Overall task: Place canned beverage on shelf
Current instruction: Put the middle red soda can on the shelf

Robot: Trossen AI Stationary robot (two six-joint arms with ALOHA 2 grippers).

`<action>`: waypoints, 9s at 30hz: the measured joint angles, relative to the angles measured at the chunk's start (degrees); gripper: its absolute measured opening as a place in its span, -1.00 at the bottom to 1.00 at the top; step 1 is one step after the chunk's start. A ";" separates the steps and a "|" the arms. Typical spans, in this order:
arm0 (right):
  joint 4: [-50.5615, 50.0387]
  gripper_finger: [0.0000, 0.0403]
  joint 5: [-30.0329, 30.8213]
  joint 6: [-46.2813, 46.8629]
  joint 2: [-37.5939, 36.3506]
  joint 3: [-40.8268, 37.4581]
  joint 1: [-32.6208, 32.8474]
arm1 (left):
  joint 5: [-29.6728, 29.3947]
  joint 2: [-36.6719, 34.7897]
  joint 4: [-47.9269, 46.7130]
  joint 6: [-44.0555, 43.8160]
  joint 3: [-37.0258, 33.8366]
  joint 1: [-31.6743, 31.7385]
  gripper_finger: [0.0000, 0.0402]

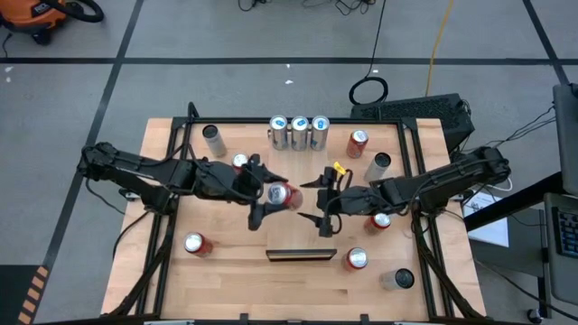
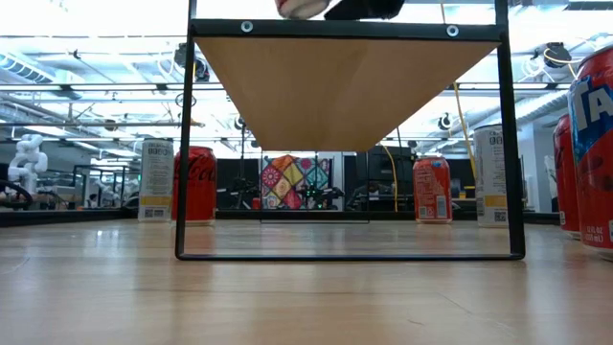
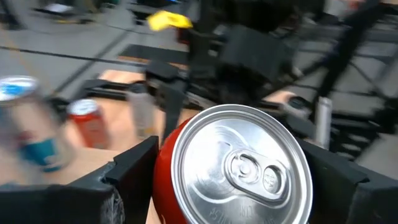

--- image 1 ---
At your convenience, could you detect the red soda can blue logo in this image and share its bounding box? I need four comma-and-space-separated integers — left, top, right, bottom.
345, 128, 370, 160
363, 211, 393, 236
343, 246, 369, 273
266, 181, 304, 212

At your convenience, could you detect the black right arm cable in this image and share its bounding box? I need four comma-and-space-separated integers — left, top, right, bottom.
324, 169, 358, 236

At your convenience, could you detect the black side desk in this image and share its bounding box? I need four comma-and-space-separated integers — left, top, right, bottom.
463, 170, 578, 325

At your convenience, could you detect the orange shop vacuum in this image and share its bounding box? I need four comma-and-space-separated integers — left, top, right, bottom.
0, 0, 106, 46

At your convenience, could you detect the black aluminium rig frame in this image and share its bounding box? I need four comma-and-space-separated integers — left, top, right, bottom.
101, 101, 487, 325

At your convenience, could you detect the white paper sheet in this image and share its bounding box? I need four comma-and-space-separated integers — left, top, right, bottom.
462, 191, 510, 248

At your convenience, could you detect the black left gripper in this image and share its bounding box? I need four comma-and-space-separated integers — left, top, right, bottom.
194, 153, 293, 232

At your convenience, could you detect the grey laptop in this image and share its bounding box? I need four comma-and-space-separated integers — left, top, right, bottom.
544, 191, 578, 306

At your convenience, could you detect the red Coca-Cola can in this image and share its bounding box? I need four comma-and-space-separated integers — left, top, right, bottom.
230, 152, 252, 175
182, 231, 215, 259

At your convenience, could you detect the black coiled floor cable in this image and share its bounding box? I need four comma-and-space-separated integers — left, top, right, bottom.
348, 0, 390, 107

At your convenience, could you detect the thick yellow cable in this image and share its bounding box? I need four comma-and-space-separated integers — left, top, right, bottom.
424, 0, 455, 98

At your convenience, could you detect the slim white beverage can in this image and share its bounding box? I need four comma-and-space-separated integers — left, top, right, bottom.
200, 124, 228, 159
363, 152, 393, 184
378, 267, 415, 292

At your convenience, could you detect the slim silver blue energy can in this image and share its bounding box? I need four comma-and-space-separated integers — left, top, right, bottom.
268, 114, 290, 152
289, 115, 311, 153
309, 115, 331, 153

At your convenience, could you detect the wooden shelf black metal frame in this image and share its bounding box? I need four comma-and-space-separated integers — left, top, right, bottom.
265, 120, 339, 264

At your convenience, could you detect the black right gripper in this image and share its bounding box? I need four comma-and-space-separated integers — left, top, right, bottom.
297, 165, 387, 239

